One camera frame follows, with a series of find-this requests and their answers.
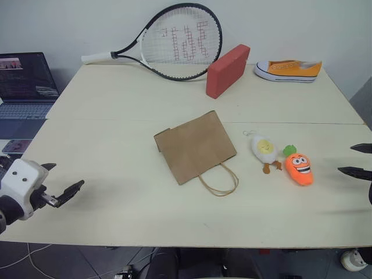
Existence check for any white round object under table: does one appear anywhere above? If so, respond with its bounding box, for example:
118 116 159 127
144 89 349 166
340 249 369 273

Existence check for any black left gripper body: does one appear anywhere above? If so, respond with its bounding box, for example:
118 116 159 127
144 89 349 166
30 184 61 210

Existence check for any white floor cable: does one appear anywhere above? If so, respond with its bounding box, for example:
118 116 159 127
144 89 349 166
0 242 55 279

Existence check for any egg plush toy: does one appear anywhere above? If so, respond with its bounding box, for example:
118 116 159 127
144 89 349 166
242 130 283 176

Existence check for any orange canvas sneaker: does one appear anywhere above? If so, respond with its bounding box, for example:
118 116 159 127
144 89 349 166
255 59 323 84

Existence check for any dark open laptop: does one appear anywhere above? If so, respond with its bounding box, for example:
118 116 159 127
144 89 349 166
0 52 60 141

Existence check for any dark rounded shape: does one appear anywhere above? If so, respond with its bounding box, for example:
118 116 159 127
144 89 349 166
144 246 181 279

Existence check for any orange carrot plush toy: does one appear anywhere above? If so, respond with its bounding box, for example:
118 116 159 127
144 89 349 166
283 144 315 187

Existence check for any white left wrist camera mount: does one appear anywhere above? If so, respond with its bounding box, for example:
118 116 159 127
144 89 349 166
0 158 49 221

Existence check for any brown paper bag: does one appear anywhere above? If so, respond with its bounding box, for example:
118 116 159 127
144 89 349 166
153 109 240 198

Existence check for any red foam brick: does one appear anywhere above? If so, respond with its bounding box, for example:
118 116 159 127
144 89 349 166
205 44 252 101

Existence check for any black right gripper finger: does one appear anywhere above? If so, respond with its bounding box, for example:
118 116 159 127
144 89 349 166
350 142 372 155
337 166 372 182

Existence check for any black and white tennis racket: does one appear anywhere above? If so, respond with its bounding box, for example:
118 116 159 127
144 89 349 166
81 2 223 83

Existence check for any dark smartphone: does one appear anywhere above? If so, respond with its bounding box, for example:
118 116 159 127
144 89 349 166
2 139 33 155

